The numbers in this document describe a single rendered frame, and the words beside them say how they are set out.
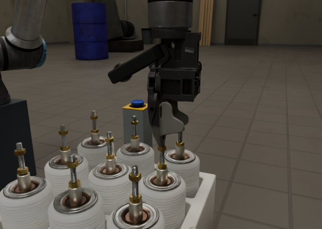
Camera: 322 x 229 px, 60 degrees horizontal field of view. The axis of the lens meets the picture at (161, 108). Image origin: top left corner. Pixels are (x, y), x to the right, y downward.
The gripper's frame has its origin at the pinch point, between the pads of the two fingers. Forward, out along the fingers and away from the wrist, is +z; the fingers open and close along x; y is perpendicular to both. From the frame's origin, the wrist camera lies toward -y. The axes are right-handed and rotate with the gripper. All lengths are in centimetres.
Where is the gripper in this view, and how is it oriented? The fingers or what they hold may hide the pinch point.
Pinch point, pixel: (158, 138)
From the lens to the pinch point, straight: 53.9
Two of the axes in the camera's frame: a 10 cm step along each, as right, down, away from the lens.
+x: 2.8, -2.6, 9.2
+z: 0.0, 9.6, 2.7
